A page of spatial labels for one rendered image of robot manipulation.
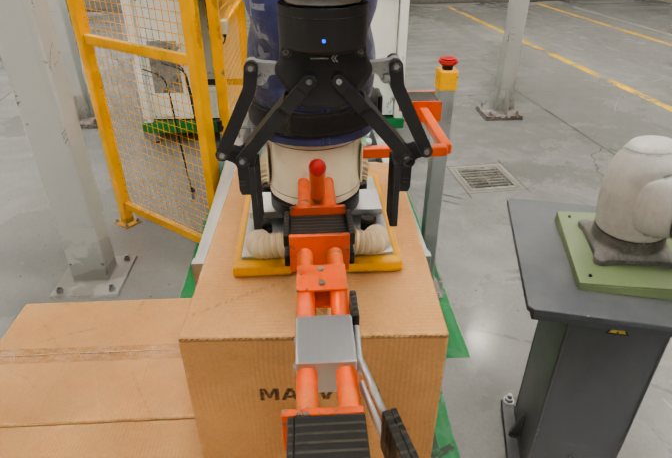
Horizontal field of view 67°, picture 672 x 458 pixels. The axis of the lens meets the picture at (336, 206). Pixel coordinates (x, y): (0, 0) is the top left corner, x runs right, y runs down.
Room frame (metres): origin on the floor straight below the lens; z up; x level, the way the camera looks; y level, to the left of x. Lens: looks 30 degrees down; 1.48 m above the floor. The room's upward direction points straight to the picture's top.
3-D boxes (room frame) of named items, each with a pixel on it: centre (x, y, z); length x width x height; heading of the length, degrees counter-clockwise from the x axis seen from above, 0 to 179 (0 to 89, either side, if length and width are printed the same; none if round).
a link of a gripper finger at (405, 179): (0.45, -0.08, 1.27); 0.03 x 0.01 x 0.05; 92
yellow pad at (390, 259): (0.86, -0.05, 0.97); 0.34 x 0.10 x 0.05; 4
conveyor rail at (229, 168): (2.36, 0.46, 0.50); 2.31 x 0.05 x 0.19; 3
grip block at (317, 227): (0.61, 0.02, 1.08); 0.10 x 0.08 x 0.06; 94
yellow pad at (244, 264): (0.85, 0.13, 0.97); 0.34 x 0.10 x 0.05; 4
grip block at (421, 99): (1.17, -0.20, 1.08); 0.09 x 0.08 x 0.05; 94
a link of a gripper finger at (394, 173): (0.45, -0.06, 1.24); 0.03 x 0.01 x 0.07; 2
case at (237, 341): (0.85, 0.04, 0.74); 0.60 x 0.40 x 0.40; 1
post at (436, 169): (1.82, -0.40, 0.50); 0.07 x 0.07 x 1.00; 3
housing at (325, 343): (0.39, 0.01, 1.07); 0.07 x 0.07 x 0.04; 4
